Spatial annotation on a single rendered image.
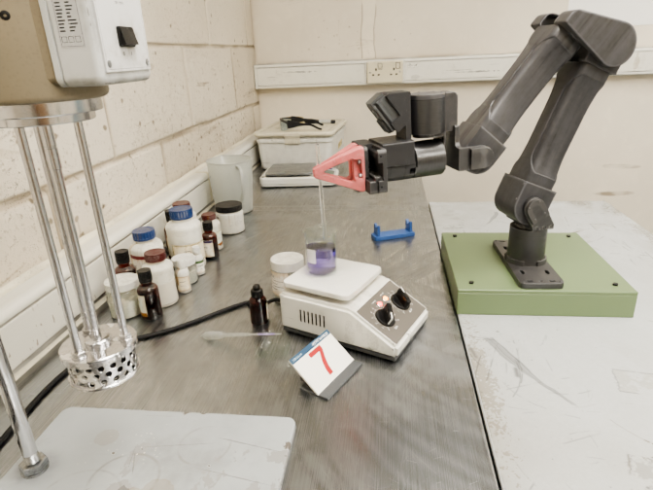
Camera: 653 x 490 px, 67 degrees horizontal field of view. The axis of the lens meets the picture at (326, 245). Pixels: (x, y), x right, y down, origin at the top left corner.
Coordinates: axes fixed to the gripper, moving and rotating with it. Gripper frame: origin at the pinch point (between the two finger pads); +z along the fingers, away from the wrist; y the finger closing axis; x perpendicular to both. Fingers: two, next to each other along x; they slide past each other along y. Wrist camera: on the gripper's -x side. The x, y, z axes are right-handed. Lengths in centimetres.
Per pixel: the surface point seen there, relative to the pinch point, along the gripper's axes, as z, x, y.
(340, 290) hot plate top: 0.0, 15.9, 8.6
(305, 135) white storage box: -18, 12, -109
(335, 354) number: 2.7, 22.7, 14.4
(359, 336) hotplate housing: -1.3, 21.7, 12.7
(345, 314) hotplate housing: 0.1, 18.5, 11.2
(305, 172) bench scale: -13, 20, -87
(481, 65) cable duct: -93, -6, -118
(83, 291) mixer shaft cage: 27.8, 1.0, 28.9
